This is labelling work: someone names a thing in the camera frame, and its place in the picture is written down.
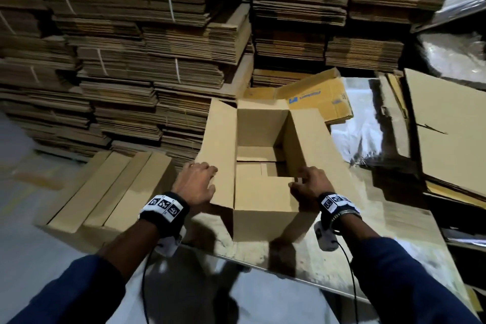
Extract person's right hand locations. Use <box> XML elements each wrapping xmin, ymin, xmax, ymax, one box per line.
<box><xmin>288</xmin><ymin>165</ymin><xmax>337</xmax><ymax>204</ymax></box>

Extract person's left hand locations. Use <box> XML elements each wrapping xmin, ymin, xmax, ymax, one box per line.
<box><xmin>170</xmin><ymin>161</ymin><xmax>220</xmax><ymax>208</ymax></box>

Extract person's left forearm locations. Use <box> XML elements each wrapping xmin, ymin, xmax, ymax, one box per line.
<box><xmin>8</xmin><ymin>216</ymin><xmax>167</xmax><ymax>324</ymax></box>

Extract person's right forearm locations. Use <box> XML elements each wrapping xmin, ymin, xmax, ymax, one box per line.
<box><xmin>336</xmin><ymin>212</ymin><xmax>481</xmax><ymax>324</ymax></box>

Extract pile of brown cartons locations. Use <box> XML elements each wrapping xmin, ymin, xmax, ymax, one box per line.
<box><xmin>375</xmin><ymin>67</ymin><xmax>486</xmax><ymax>212</ymax></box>

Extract stacks of flat cardboard bundles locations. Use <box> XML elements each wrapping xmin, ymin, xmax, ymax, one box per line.
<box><xmin>0</xmin><ymin>0</ymin><xmax>448</xmax><ymax>171</ymax></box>

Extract black right wrist band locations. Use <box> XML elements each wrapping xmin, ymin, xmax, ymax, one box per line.
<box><xmin>316</xmin><ymin>191</ymin><xmax>363</xmax><ymax>233</ymax></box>

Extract black wrist band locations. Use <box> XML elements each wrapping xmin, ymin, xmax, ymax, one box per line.
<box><xmin>316</xmin><ymin>191</ymin><xmax>363</xmax><ymax>233</ymax></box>
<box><xmin>138</xmin><ymin>191</ymin><xmax>191</xmax><ymax>239</ymax></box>

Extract black left wrist band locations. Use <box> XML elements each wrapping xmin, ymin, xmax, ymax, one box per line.
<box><xmin>138</xmin><ymin>191</ymin><xmax>191</xmax><ymax>239</ymax></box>

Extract white plastic sack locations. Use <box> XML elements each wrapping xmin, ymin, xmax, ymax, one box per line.
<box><xmin>330</xmin><ymin>76</ymin><xmax>393</xmax><ymax>165</ymax></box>

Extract yellow carton with blue print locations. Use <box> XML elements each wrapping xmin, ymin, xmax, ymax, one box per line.
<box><xmin>274</xmin><ymin>67</ymin><xmax>355</xmax><ymax>127</ymax></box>

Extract plywood work board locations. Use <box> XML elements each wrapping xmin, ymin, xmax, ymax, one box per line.
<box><xmin>181</xmin><ymin>126</ymin><xmax>476</xmax><ymax>315</ymax></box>

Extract clear plastic sheet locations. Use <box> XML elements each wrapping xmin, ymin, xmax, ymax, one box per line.
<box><xmin>417</xmin><ymin>30</ymin><xmax>486</xmax><ymax>87</ymax></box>

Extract pale flat board bundle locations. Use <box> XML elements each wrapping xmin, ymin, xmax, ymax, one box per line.
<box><xmin>413</xmin><ymin>0</ymin><xmax>486</xmax><ymax>34</ymax></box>

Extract silver bracelet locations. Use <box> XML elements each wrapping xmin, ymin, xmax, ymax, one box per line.
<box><xmin>333</xmin><ymin>208</ymin><xmax>363</xmax><ymax>232</ymax></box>

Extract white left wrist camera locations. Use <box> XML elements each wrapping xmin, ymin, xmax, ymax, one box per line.
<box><xmin>155</xmin><ymin>230</ymin><xmax>188</xmax><ymax>258</ymax></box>

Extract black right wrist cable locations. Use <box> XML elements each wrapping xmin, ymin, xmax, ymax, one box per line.
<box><xmin>333</xmin><ymin>238</ymin><xmax>361</xmax><ymax>324</ymax></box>

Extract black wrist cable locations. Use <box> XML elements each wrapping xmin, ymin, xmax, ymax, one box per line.
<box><xmin>333</xmin><ymin>238</ymin><xmax>361</xmax><ymax>324</ymax></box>
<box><xmin>140</xmin><ymin>250</ymin><xmax>154</xmax><ymax>324</ymax></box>

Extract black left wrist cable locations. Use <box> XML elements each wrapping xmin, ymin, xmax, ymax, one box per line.
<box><xmin>140</xmin><ymin>250</ymin><xmax>154</xmax><ymax>324</ymax></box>

